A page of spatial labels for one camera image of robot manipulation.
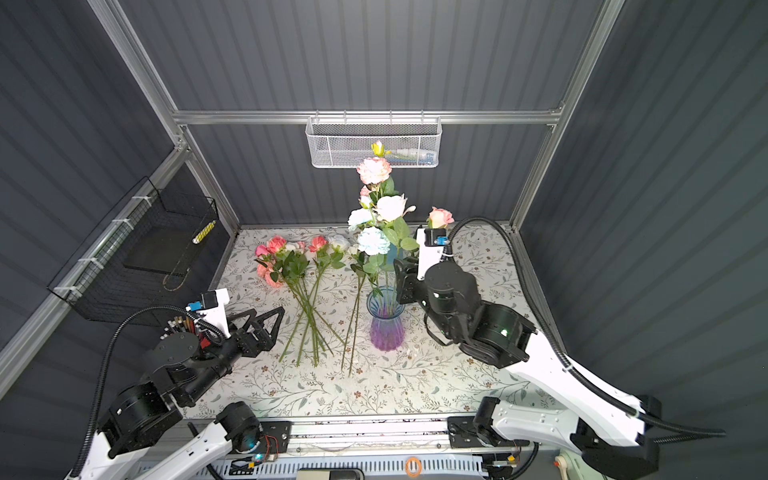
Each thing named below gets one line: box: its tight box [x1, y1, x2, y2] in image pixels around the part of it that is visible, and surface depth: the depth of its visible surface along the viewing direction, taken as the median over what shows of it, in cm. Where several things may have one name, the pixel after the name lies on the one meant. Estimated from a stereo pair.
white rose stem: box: [376, 194, 420, 299], surface depth 66 cm
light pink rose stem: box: [426, 206, 455, 229], surface depth 68 cm
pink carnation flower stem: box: [356, 141, 398, 207], surface depth 64 cm
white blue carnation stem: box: [350, 226, 393, 316], surface depth 68 cm
